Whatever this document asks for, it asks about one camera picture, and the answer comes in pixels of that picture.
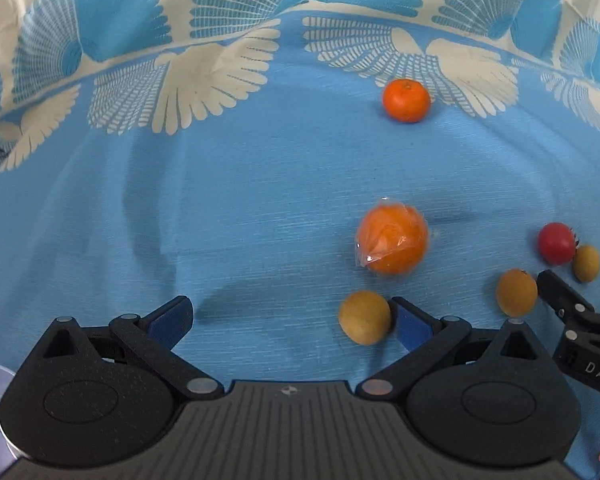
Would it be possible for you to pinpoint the tan longan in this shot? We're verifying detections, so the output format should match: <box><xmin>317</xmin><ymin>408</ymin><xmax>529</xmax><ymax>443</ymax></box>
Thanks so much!
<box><xmin>495</xmin><ymin>269</ymin><xmax>538</xmax><ymax>318</ymax></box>
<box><xmin>572</xmin><ymin>245</ymin><xmax>600</xmax><ymax>283</ymax></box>
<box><xmin>338</xmin><ymin>290</ymin><xmax>392</xmax><ymax>346</ymax></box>

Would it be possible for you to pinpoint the red cherry tomato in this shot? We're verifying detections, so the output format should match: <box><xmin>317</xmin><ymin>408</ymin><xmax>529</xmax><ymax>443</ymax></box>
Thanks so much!
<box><xmin>538</xmin><ymin>222</ymin><xmax>577</xmax><ymax>266</ymax></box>

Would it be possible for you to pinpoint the plastic orange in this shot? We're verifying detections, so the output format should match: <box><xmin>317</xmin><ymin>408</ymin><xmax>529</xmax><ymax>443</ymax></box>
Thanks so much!
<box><xmin>354</xmin><ymin>197</ymin><xmax>430</xmax><ymax>275</ymax></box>

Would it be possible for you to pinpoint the small orange mandarin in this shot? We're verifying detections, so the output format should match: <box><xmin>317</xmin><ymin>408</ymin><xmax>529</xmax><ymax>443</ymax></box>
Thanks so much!
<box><xmin>382</xmin><ymin>79</ymin><xmax>431</xmax><ymax>124</ymax></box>

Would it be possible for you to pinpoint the blue patterned sofa cover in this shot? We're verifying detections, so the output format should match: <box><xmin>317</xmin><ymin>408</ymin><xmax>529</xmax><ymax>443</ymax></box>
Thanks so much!
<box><xmin>0</xmin><ymin>0</ymin><xmax>600</xmax><ymax>480</ymax></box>

